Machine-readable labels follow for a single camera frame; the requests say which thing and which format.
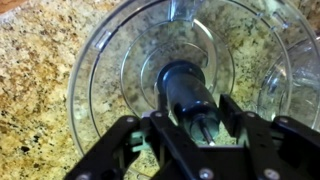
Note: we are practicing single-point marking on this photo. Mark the clear plastic food processor jar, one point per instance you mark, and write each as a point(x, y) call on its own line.
point(262, 53)

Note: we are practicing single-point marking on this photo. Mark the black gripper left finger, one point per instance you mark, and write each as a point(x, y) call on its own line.
point(112, 155)

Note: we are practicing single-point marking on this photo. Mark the black spindle shaft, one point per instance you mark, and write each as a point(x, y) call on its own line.
point(182, 90)

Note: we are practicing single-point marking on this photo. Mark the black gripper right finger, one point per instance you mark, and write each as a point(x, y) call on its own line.
point(281, 149)

